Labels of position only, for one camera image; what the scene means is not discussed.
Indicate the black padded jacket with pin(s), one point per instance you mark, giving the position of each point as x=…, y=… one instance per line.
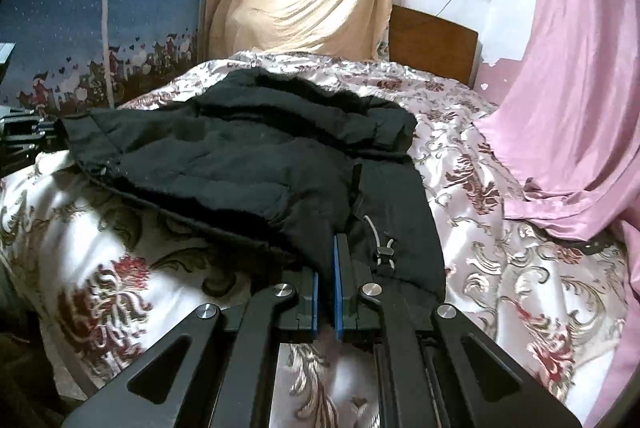
x=276, y=167

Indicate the blue patterned curtain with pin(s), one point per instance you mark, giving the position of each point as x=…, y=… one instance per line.
x=73, y=55

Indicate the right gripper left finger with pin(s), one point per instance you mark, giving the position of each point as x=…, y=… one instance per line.
x=215, y=368

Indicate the pink curtain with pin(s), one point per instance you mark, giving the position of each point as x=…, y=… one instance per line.
x=568, y=130

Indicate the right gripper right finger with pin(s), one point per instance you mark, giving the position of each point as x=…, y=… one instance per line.
x=441, y=372

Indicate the brown wooden headboard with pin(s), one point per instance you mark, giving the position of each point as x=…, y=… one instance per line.
x=432, y=44

